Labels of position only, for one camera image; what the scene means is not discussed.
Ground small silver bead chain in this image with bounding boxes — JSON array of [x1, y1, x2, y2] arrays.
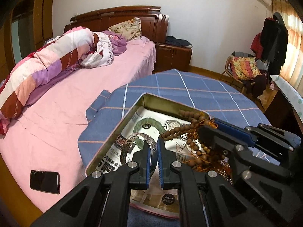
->
[[214, 167, 234, 185]]

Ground brown wooden bead mala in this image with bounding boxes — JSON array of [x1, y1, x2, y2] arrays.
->
[[160, 110, 232, 177]]

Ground silver engraved bangle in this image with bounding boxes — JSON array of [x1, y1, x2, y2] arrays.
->
[[120, 132, 158, 179]]

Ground green jade bead bracelet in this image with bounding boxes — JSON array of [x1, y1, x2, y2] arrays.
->
[[132, 117, 167, 150]]

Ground dark wooden cabinet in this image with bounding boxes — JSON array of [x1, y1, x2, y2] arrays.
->
[[265, 75, 302, 137]]

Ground blue plaid tablecloth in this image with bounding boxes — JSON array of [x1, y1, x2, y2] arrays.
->
[[77, 69, 281, 227]]

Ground black smartphone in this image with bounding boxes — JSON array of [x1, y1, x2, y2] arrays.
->
[[30, 170, 60, 194]]

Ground orange curtain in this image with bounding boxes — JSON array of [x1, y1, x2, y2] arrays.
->
[[272, 0, 303, 93]]

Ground colourful patchwork cushion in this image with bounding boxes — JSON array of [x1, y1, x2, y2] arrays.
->
[[230, 56, 261, 80]]

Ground rattan chair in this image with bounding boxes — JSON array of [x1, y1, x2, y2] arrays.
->
[[219, 53, 268, 100]]

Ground pink bed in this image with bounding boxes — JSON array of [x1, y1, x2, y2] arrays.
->
[[1, 38, 156, 211]]

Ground paper leaflet in tin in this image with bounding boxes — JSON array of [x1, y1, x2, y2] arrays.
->
[[95, 107, 188, 219]]

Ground hanging dark coats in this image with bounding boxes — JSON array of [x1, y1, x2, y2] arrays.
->
[[251, 12, 289, 75]]

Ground pink metal tin box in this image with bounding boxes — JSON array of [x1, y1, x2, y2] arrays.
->
[[84, 92, 211, 220]]

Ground wooden nightstand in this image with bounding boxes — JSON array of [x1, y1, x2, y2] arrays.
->
[[154, 43, 192, 72]]

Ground dark clothes on nightstand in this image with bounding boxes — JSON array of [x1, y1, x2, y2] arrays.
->
[[165, 36, 193, 48]]

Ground wooden headboard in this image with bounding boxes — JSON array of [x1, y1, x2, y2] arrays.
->
[[64, 6, 169, 43]]

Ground purple garment on bed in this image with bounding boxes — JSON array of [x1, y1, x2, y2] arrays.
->
[[102, 30, 127, 56]]

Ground patchwork pink quilt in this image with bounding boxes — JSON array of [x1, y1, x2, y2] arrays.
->
[[1, 27, 113, 135]]

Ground floral pillow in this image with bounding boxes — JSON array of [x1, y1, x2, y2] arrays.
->
[[108, 17, 142, 42]]

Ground wooden wardrobe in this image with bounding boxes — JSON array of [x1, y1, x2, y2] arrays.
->
[[1, 0, 53, 80]]

